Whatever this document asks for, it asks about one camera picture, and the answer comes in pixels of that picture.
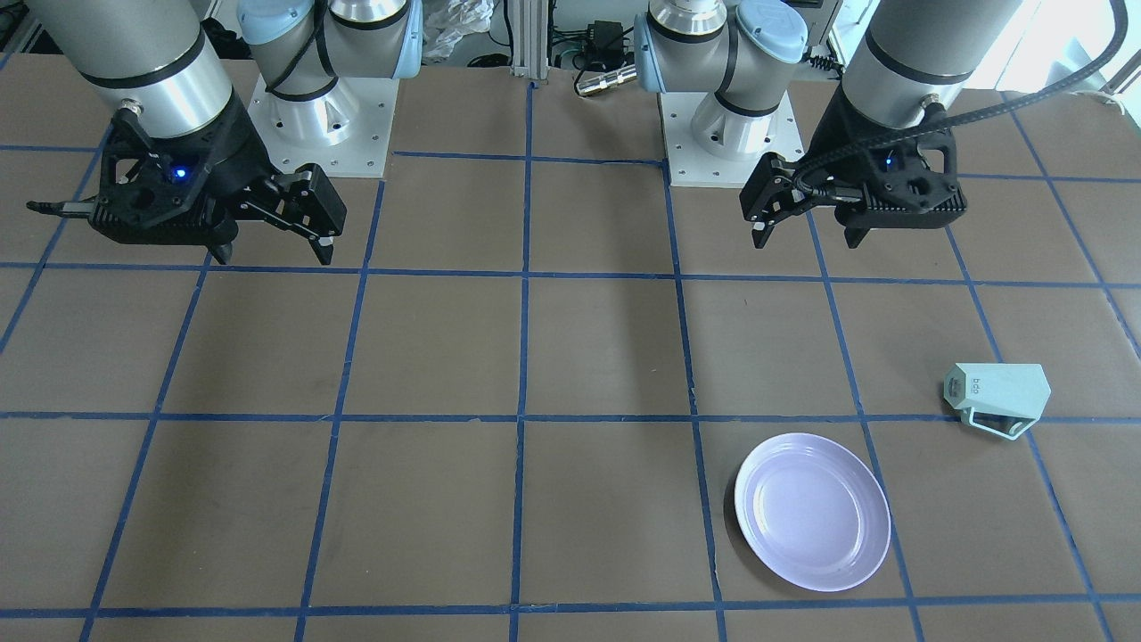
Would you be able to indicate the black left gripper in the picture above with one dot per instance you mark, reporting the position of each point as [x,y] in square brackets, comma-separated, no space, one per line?
[836,134]

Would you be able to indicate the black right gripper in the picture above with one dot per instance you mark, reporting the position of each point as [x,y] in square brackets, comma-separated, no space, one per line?
[233,153]

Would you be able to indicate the mint green hexagonal cup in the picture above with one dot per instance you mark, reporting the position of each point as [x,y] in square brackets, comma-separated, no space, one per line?
[1003,399]

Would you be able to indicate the lavender plate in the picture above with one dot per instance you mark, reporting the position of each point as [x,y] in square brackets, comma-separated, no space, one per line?
[812,512]

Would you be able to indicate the silver metal cylinder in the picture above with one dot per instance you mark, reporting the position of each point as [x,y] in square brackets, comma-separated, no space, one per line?
[608,79]

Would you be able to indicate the black power adapter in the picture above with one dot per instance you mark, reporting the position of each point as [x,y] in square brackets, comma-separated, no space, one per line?
[604,36]

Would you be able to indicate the aluminium frame post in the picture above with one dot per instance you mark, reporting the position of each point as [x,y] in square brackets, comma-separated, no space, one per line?
[530,23]

